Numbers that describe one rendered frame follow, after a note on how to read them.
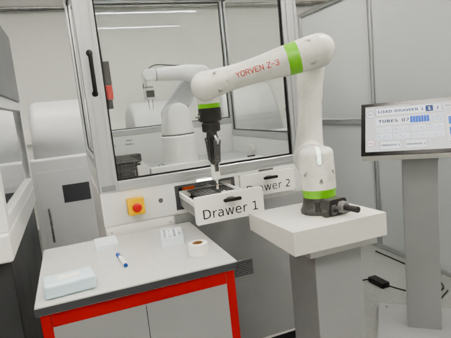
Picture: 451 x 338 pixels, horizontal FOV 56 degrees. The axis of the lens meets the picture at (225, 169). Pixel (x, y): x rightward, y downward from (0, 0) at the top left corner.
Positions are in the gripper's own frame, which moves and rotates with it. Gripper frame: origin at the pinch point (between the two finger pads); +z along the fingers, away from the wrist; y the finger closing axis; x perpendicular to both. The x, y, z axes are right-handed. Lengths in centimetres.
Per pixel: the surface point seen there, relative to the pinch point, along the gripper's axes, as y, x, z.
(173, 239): 10.9, -23.5, 21.4
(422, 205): 11, 101, 32
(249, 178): -18.4, 23.6, 10.2
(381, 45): -91, 171, -53
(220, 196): 10.8, -2.8, 8.1
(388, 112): -3, 95, -14
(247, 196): 11.1, 8.7, 10.4
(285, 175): -17.9, 42.7, 11.6
